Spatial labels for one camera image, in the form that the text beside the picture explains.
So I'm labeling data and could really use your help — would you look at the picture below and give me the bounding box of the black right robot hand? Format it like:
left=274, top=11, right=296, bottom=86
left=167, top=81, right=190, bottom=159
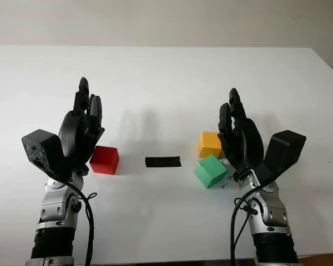
left=217, top=88, right=265, bottom=182

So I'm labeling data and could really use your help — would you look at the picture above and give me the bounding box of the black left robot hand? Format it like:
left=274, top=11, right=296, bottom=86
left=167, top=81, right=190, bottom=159
left=57, top=77, right=105, bottom=176

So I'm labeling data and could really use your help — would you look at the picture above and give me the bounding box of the red cube block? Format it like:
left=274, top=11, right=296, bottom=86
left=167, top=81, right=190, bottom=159
left=89, top=145, right=120, bottom=175

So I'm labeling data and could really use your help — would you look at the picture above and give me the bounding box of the yellow cube block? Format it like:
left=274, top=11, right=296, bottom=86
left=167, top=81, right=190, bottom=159
left=198, top=131, right=223, bottom=158

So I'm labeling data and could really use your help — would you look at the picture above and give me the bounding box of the green cube block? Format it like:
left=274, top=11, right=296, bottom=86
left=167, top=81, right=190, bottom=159
left=194, top=154, right=229, bottom=190

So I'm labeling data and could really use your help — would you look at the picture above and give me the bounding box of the black tape strip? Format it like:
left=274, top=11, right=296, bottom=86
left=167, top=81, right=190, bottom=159
left=145, top=156, right=182, bottom=168

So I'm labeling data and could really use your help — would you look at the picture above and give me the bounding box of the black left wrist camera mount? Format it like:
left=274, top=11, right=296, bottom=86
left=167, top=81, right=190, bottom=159
left=21, top=129, right=73, bottom=181

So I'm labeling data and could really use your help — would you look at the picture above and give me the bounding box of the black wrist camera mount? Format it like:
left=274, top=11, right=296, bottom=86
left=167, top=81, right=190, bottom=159
left=21, top=129, right=73, bottom=181
left=255, top=130, right=307, bottom=184

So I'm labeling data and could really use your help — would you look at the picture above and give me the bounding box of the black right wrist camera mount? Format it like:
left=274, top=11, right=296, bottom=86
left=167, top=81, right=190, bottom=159
left=255, top=130, right=307, bottom=184

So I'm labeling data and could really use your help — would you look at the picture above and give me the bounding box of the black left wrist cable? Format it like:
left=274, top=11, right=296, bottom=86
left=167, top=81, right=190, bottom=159
left=44, top=163, right=98, bottom=266

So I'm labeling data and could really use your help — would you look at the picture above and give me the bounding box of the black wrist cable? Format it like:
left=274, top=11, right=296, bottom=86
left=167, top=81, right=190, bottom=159
left=44, top=163, right=98, bottom=266
left=229, top=177, right=270, bottom=266

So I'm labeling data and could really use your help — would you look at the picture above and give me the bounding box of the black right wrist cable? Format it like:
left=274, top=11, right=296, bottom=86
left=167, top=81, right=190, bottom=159
left=229, top=177, right=270, bottom=266

